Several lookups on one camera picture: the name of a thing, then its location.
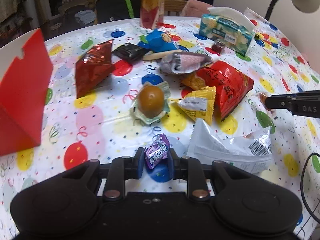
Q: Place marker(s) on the yellow snack packet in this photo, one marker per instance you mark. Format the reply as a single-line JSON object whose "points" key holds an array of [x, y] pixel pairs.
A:
{"points": [[199, 104]]}

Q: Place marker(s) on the brown egg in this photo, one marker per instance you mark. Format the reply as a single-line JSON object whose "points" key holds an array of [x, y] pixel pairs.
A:
{"points": [[151, 103]]}

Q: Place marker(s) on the beige stick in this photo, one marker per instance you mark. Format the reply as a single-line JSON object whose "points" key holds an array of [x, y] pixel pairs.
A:
{"points": [[156, 56]]}

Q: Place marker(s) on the small brown wrapped candy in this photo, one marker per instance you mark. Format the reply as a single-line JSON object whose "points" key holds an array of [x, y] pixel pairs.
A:
{"points": [[261, 96]]}

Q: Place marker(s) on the orange drink bottle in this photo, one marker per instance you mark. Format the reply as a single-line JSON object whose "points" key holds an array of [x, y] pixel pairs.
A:
{"points": [[152, 14]]}

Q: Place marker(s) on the red white cardboard box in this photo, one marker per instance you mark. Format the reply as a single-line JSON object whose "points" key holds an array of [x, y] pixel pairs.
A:
{"points": [[26, 70]]}

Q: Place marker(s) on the pink cloth on chair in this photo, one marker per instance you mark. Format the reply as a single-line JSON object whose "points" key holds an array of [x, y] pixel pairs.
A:
{"points": [[194, 8]]}

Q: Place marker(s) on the purple candy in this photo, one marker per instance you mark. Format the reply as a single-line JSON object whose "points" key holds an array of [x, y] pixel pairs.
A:
{"points": [[157, 151]]}

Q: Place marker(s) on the black jacket green stripe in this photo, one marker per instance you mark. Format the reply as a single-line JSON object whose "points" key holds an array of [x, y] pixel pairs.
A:
{"points": [[114, 10]]}

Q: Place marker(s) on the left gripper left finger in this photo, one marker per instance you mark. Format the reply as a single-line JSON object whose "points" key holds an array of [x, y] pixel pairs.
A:
{"points": [[138, 163]]}

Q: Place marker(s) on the blue snack packet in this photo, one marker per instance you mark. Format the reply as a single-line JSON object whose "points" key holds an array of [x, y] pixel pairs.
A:
{"points": [[160, 41]]}

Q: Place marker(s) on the large red snack bag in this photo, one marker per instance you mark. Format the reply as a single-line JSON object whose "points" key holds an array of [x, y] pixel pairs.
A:
{"points": [[231, 85]]}

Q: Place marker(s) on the pink grey snack packet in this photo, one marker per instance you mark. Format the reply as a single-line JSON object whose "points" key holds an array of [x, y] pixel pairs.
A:
{"points": [[183, 62]]}

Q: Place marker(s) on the small dark red packet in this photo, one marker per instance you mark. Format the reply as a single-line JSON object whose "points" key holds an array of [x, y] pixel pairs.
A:
{"points": [[218, 46]]}

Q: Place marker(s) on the black snack packet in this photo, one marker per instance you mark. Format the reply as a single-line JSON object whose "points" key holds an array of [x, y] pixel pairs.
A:
{"points": [[130, 53]]}

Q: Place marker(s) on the green tissue pack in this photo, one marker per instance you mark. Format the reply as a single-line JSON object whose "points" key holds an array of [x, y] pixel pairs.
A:
{"points": [[230, 27]]}

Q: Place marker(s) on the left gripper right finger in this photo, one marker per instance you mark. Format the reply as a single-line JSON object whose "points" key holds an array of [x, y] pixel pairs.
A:
{"points": [[173, 164]]}

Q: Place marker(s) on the balloon pattern tablecloth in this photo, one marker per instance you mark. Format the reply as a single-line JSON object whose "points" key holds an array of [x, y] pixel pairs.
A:
{"points": [[100, 125]]}

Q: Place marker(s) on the wooden chair far side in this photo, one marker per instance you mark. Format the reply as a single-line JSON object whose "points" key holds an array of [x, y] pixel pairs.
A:
{"points": [[173, 7]]}

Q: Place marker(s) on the white snack packet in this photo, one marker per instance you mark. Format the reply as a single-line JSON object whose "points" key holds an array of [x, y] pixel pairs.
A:
{"points": [[251, 153]]}

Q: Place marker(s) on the dark red foil bag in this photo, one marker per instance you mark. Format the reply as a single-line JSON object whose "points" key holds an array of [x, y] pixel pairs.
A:
{"points": [[93, 67]]}

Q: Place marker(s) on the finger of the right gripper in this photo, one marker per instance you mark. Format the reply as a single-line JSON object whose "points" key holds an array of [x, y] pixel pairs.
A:
{"points": [[282, 101]]}

